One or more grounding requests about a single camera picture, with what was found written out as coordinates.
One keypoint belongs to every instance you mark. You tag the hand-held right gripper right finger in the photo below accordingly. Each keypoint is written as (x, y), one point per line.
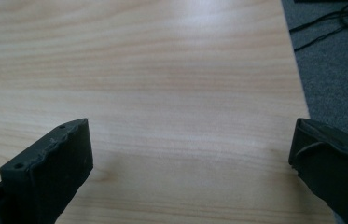
(336, 168)

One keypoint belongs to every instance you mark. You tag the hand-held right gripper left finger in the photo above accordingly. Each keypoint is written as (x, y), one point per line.
(50, 174)

